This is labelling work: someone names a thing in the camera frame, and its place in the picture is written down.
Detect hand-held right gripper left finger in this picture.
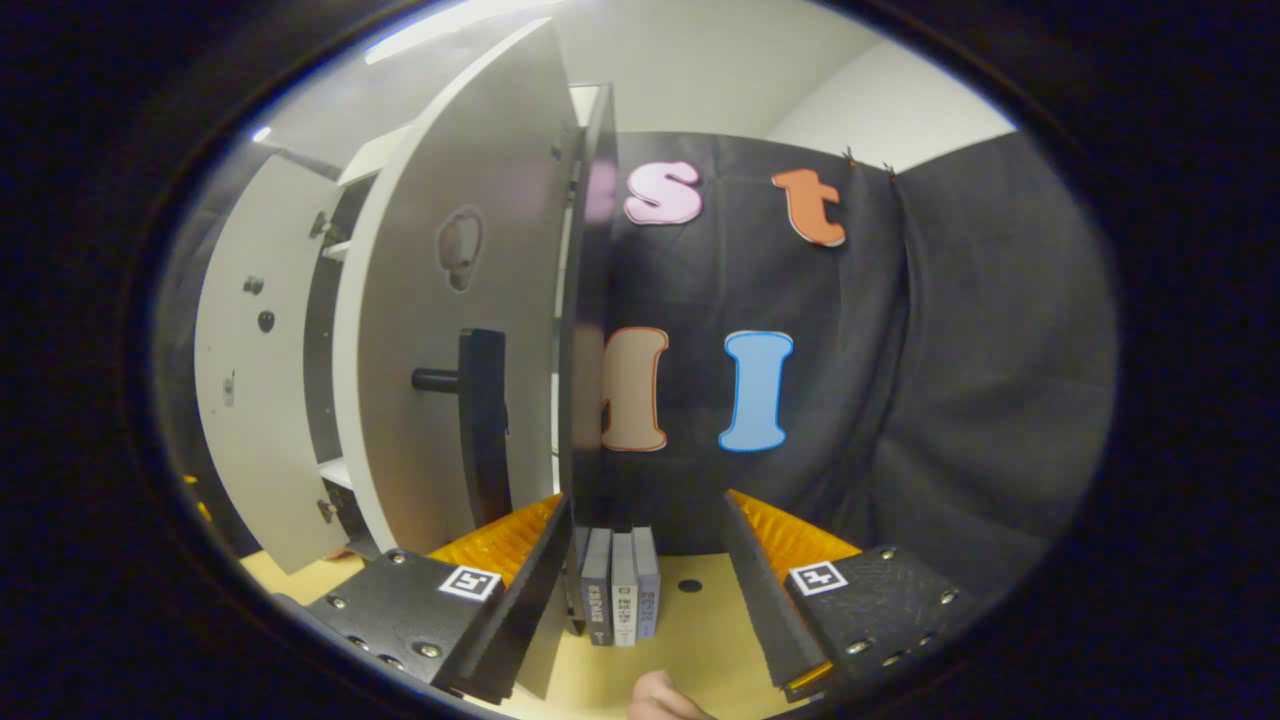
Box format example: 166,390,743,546
305,493,576,706

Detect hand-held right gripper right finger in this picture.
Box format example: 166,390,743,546
722,490,976,701

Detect white shoe cabinet door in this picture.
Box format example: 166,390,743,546
193,152,353,576
332,18,587,557

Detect white shoe cabinet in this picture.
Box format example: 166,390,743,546
300,85,621,563

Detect dark grey book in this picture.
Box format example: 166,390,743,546
578,527,614,647

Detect white book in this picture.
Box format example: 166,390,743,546
610,532,640,648

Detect black backdrop cloth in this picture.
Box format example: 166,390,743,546
150,130,1119,601

